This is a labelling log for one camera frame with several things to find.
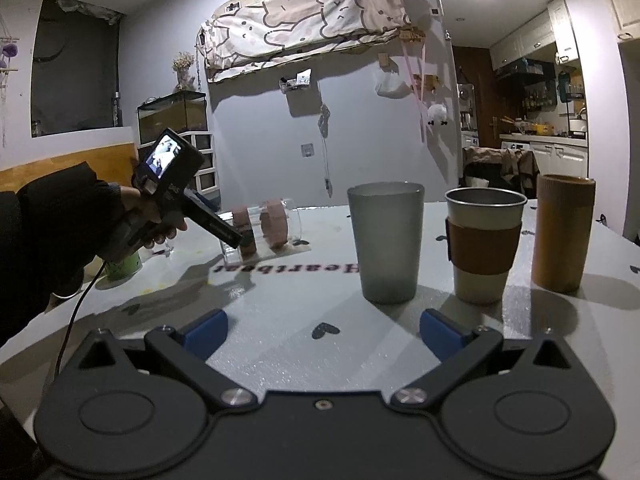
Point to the tall brown cylinder cup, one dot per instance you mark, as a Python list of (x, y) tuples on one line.
[(563, 227)]

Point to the patterned fabric bundle on wall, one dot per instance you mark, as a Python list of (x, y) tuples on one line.
[(246, 36)]

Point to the clear glass mug brown bands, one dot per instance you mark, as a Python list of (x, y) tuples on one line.
[(269, 230)]

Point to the white plush toy hanging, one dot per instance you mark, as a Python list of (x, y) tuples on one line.
[(437, 114)]

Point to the chair draped with clothes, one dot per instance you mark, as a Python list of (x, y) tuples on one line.
[(514, 170)]

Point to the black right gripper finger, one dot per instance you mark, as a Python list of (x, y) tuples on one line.
[(227, 234)]

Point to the person's left hand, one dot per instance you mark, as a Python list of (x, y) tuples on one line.
[(141, 205)]

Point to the dried flower bouquet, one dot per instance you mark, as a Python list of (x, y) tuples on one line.
[(181, 65)]

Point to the white plastic bag hanging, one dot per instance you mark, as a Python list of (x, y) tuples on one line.
[(390, 85)]

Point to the black sleeved left forearm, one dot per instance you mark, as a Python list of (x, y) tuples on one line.
[(51, 229)]

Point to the white kitchen counter cabinets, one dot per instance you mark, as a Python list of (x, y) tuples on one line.
[(554, 154)]

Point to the green printed mug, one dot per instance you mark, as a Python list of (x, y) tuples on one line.
[(124, 269)]

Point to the glass fish tank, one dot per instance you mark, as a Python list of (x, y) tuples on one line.
[(181, 111)]

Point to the steel cup brown sleeve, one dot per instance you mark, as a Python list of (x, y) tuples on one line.
[(483, 229)]

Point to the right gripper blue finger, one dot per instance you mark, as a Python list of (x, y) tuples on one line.
[(463, 354), (182, 354)]

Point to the grey frosted tumbler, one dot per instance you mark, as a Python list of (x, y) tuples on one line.
[(387, 222)]

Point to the purple hanging wall decoration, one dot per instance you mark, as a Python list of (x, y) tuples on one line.
[(9, 50)]

